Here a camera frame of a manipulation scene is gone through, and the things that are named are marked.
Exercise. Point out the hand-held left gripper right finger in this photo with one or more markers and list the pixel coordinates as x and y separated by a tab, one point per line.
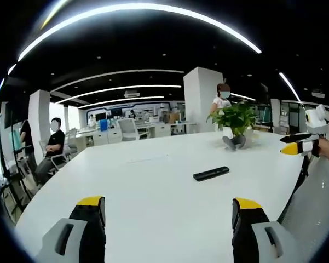
251	227

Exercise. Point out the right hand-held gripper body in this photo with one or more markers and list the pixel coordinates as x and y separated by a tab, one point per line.
316	120

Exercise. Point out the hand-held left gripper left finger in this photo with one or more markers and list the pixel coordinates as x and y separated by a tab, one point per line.
79	227

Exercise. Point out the black remote control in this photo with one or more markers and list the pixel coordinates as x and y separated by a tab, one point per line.
211	173

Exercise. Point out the grey toy figure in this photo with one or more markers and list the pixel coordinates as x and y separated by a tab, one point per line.
234	142

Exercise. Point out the green potted plant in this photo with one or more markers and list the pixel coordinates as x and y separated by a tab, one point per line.
234	119

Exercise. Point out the grey office chair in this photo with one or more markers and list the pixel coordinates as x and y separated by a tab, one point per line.
56	159
71	137

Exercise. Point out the black tripod stand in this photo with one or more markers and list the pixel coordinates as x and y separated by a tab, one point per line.
15	153

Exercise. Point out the white square pillar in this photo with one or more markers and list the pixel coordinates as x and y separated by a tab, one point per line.
39	123
198	99

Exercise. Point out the white office chair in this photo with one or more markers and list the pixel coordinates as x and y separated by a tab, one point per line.
129	129

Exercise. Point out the white desk row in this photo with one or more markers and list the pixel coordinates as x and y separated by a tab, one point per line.
142	131

